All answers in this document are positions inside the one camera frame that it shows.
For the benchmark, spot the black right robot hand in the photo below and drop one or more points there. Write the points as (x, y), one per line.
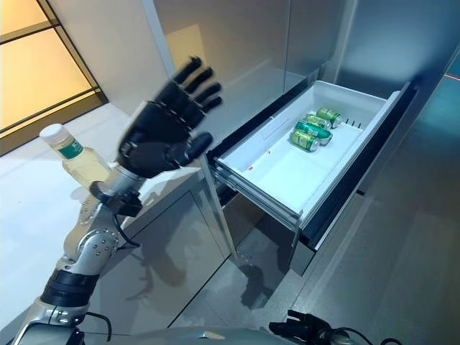
(302, 325)

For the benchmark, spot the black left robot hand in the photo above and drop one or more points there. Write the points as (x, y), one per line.
(158, 133)

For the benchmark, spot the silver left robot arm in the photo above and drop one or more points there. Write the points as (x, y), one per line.
(91, 244)

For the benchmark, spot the stainless steel fridge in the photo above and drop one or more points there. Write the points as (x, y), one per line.
(395, 251)

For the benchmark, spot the white fridge drawer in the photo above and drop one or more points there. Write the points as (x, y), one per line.
(287, 169)

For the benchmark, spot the clear bottle yellow drink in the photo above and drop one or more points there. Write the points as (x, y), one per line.
(84, 163)

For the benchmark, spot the grey robot torso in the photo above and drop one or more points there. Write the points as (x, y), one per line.
(201, 338)

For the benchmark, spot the stainless steel counter cabinet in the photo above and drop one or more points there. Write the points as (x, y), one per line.
(172, 233)

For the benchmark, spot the dark framed glowing window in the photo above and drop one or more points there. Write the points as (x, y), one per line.
(39, 68)

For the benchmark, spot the green drink can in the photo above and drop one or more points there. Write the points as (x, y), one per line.
(303, 140)
(328, 115)
(316, 121)
(312, 131)

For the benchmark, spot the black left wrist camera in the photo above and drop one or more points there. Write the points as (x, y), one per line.
(127, 205)

